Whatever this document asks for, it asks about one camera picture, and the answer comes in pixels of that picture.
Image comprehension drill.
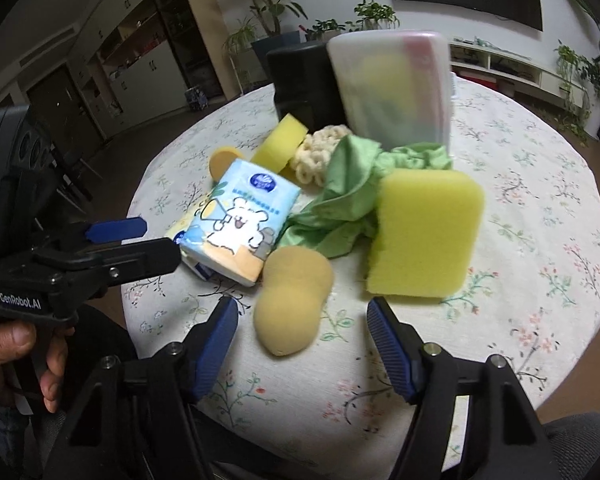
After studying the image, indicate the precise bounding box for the tan peanut-shaped sponge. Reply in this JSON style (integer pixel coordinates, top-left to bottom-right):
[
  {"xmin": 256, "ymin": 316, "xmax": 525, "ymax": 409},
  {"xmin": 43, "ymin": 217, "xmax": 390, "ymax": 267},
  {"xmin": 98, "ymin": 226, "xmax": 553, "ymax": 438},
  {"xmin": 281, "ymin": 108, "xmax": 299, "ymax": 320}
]
[{"xmin": 252, "ymin": 246, "xmax": 335, "ymax": 357}]

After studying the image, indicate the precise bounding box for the person's left hand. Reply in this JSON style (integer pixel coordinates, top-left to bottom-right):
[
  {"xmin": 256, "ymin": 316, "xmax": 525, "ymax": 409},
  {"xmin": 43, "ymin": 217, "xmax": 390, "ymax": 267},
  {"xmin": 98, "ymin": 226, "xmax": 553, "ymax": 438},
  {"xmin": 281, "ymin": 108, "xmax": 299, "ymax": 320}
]
[{"xmin": 0, "ymin": 321, "xmax": 76, "ymax": 414}]

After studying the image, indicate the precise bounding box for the person's leg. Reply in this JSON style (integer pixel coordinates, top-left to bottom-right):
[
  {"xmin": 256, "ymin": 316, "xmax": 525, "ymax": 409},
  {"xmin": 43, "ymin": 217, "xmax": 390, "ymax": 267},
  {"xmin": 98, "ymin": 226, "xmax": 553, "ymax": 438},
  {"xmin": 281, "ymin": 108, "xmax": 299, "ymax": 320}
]
[{"xmin": 0, "ymin": 395, "xmax": 66, "ymax": 480}]

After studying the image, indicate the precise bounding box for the orange round sponge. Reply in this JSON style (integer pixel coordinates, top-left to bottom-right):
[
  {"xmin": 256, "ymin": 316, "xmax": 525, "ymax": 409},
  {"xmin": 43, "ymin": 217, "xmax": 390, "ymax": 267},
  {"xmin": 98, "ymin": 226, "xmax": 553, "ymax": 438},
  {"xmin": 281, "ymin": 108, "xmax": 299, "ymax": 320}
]
[{"xmin": 209, "ymin": 146, "xmax": 245, "ymax": 181}]

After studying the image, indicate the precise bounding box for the white wall cabinet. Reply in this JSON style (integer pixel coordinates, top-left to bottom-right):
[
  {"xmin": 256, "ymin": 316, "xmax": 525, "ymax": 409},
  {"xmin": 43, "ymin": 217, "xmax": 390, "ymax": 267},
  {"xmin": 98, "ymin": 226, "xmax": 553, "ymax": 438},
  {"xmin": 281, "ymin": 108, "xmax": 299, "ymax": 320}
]
[{"xmin": 19, "ymin": 0, "xmax": 188, "ymax": 142}]

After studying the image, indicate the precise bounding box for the thin plant on white stand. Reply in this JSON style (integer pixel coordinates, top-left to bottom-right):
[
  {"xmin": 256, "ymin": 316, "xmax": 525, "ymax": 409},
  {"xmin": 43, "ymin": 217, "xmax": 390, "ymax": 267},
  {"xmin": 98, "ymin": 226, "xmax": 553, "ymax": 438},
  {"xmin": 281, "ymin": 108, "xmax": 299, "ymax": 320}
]
[{"xmin": 223, "ymin": 16, "xmax": 259, "ymax": 98}]

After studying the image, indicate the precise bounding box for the black cylindrical container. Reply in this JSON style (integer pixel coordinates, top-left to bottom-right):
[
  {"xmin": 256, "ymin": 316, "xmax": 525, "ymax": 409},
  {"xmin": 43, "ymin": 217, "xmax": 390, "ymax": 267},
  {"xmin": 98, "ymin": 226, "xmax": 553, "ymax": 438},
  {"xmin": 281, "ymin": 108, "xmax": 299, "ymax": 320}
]
[{"xmin": 266, "ymin": 42, "xmax": 351, "ymax": 136}]

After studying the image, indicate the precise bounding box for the dark blue plant pot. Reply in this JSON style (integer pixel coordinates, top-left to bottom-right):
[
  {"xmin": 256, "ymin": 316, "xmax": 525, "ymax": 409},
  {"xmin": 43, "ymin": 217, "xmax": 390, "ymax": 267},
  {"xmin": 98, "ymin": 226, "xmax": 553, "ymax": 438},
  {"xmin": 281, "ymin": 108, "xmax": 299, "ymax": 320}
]
[{"xmin": 251, "ymin": 30, "xmax": 302, "ymax": 81}]

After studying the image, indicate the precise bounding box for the large yellow rectangular sponge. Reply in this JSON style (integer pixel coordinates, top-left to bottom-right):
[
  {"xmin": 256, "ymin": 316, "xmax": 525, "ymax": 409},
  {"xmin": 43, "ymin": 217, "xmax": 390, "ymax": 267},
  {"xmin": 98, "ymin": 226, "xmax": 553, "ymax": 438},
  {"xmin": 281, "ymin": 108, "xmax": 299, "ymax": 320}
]
[{"xmin": 366, "ymin": 167, "xmax": 486, "ymax": 302}]

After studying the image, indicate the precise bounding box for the trailing plant on console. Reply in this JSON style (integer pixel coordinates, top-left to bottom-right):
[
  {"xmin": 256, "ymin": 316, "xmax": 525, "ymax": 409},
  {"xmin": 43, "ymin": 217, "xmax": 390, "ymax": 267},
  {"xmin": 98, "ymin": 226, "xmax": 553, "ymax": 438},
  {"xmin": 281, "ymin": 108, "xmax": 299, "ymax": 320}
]
[{"xmin": 554, "ymin": 40, "xmax": 593, "ymax": 141}]

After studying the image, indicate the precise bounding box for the cream knitted scrubber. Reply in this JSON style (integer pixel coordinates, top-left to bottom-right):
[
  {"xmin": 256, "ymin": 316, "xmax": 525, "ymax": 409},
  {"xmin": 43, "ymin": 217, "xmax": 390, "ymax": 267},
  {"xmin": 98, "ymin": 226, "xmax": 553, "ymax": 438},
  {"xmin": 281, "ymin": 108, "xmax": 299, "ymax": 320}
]
[{"xmin": 292, "ymin": 125, "xmax": 353, "ymax": 188}]

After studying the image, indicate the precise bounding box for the small plant in fluted pot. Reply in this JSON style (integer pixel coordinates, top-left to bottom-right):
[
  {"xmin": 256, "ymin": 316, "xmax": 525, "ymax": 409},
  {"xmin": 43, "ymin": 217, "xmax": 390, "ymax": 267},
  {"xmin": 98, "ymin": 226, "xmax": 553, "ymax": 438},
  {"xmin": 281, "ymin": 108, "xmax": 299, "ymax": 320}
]
[{"xmin": 306, "ymin": 19, "xmax": 346, "ymax": 42}]

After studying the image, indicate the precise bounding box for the trailing green plant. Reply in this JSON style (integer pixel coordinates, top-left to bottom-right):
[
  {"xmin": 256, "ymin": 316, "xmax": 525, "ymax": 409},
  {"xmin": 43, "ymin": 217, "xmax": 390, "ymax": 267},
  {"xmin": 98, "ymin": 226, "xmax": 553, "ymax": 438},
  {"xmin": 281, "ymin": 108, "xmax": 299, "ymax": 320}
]
[{"xmin": 354, "ymin": 0, "xmax": 400, "ymax": 32}]

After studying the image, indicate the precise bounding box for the floral white tablecloth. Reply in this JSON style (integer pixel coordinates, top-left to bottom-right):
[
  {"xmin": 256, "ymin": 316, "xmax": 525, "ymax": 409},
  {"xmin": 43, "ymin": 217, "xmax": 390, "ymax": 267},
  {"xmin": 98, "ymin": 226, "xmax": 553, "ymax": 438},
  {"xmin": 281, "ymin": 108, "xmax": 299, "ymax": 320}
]
[{"xmin": 121, "ymin": 72, "xmax": 600, "ymax": 473}]

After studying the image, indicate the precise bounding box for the green cloth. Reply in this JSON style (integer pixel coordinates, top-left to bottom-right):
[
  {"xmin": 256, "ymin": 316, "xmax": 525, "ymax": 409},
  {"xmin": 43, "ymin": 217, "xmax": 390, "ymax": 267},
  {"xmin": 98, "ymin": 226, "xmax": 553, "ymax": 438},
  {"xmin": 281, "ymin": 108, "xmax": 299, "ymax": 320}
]
[{"xmin": 278, "ymin": 135, "xmax": 453, "ymax": 259}]

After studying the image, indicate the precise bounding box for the small yellow sponge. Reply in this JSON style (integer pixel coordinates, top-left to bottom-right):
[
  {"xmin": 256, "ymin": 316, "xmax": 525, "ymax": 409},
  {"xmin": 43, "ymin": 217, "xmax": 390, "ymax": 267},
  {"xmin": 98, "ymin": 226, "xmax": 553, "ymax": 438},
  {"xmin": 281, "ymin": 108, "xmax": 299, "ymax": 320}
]
[{"xmin": 250, "ymin": 113, "xmax": 311, "ymax": 181}]

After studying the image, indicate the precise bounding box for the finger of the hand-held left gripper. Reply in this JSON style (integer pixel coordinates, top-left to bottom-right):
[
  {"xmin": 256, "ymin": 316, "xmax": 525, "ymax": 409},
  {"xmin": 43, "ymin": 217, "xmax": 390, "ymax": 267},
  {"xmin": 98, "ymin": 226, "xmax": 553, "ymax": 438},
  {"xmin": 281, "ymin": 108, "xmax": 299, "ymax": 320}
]
[
  {"xmin": 32, "ymin": 237, "xmax": 182, "ymax": 291},
  {"xmin": 65, "ymin": 216, "xmax": 148, "ymax": 250}
]

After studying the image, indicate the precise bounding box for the translucent white container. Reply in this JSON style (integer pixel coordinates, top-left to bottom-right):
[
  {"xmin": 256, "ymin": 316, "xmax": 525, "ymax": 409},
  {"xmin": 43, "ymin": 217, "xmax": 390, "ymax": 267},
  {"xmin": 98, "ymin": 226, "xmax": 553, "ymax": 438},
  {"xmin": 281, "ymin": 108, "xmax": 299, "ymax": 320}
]
[{"xmin": 326, "ymin": 30, "xmax": 455, "ymax": 153}]

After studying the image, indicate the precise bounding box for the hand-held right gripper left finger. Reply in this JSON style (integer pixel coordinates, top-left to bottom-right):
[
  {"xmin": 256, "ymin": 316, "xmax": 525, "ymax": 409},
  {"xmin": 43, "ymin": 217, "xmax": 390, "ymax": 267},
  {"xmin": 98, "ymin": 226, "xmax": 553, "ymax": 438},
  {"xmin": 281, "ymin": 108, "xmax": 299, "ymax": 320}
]
[{"xmin": 45, "ymin": 296, "xmax": 240, "ymax": 480}]

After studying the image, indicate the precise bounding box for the blue bear-print tissue pack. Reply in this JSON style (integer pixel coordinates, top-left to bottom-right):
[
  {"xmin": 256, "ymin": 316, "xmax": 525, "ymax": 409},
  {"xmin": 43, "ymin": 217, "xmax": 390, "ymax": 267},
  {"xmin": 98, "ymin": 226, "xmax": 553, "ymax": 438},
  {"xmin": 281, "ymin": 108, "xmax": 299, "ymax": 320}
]
[
  {"xmin": 166, "ymin": 210, "xmax": 216, "ymax": 281},
  {"xmin": 179, "ymin": 157, "xmax": 302, "ymax": 288}
]

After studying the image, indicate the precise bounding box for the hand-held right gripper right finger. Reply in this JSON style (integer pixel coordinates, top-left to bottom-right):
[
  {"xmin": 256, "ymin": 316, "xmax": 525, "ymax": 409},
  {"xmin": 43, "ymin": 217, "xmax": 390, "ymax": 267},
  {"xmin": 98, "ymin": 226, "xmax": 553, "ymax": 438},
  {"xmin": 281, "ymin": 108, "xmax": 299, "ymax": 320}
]
[{"xmin": 366, "ymin": 296, "xmax": 567, "ymax": 480}]

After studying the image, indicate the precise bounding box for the white television console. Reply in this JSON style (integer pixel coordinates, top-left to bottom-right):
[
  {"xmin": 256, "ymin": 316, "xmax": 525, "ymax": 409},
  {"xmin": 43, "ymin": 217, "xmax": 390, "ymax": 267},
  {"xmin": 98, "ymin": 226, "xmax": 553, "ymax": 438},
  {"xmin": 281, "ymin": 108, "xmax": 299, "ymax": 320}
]
[{"xmin": 449, "ymin": 37, "xmax": 567, "ymax": 107}]

